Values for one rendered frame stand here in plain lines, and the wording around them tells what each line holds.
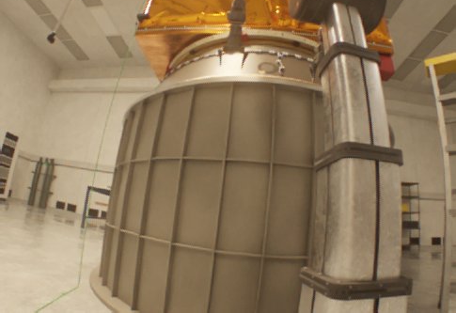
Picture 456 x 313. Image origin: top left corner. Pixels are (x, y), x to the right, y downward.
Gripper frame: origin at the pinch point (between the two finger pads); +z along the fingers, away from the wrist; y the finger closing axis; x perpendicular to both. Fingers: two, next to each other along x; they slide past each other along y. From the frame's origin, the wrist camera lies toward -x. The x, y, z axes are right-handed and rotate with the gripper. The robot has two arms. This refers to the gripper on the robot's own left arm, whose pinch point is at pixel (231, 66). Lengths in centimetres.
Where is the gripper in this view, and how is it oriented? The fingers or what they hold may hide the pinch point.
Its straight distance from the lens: 121.0
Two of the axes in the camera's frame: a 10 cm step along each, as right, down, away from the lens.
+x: -0.1, 2.4, -9.7
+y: -9.9, -1.2, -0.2
